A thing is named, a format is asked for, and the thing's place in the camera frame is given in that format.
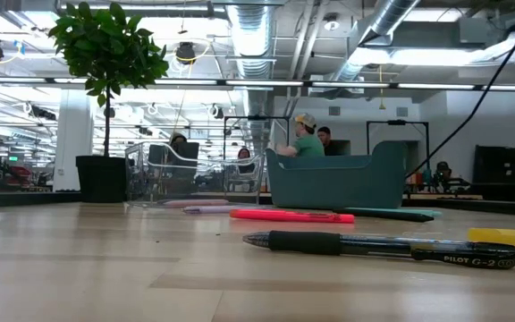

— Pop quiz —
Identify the black cabinet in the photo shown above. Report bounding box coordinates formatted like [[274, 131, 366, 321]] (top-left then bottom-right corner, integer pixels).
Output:
[[471, 143, 515, 203]]

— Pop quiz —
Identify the clear plastic bin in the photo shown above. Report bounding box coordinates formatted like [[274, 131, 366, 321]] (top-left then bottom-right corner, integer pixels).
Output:
[[124, 140, 266, 209]]

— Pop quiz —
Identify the teal plastic bin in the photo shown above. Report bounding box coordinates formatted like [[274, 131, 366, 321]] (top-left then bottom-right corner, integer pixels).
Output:
[[265, 140, 409, 210]]

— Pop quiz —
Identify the wooden background table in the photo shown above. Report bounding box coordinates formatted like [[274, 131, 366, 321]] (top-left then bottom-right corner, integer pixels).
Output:
[[403, 191, 485, 201]]

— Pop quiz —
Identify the light teal pen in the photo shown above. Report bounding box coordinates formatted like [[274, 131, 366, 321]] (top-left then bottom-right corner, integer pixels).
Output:
[[342, 206, 443, 218]]

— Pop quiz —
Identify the white column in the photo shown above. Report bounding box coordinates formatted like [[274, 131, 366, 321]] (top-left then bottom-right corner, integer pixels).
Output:
[[53, 89, 94, 192]]

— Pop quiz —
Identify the yellow highlighter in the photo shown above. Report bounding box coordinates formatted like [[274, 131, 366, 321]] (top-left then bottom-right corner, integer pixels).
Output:
[[467, 227, 515, 253]]

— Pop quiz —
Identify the silver ventilation duct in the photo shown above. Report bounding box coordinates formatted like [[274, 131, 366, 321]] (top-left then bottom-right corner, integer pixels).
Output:
[[328, 0, 422, 84], [225, 0, 277, 81]]

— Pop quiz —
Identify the black monitor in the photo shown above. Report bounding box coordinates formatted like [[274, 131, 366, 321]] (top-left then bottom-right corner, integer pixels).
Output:
[[148, 141, 200, 182]]

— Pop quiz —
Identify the black background robot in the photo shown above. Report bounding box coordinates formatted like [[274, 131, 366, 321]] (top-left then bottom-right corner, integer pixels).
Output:
[[434, 172, 471, 194]]

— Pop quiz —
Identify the dark green pen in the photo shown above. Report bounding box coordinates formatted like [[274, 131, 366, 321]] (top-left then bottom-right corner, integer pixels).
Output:
[[332, 208, 435, 224]]

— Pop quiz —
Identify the yellow hanging cord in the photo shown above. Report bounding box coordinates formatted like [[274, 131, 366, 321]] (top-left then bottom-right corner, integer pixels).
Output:
[[376, 64, 386, 111]]

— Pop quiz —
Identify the red storage rack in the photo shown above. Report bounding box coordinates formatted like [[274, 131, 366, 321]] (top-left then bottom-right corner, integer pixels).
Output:
[[5, 164, 34, 190]]

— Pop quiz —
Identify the green potted plant, black pot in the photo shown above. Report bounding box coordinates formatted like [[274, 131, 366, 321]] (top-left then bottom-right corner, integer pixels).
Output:
[[47, 2, 171, 204]]

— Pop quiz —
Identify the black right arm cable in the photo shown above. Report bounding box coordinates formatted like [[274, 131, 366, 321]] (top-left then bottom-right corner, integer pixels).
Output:
[[403, 0, 515, 181]]

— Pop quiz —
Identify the black Pilot gel pen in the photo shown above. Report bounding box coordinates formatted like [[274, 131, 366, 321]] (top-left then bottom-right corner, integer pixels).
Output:
[[241, 229, 515, 271]]

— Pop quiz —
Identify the purple pen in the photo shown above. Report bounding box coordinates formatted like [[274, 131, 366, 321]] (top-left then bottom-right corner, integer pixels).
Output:
[[181, 205, 241, 215]]

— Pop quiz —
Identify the linear ceiling light bar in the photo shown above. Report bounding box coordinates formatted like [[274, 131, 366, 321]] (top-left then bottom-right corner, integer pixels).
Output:
[[0, 76, 515, 92]]

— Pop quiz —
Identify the orange highlighter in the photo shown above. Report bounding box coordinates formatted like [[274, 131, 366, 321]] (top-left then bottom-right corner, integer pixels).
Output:
[[229, 208, 356, 225]]

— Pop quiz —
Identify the black stand frame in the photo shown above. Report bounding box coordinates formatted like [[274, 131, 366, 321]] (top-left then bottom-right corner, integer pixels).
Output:
[[365, 119, 431, 174], [223, 114, 291, 158]]

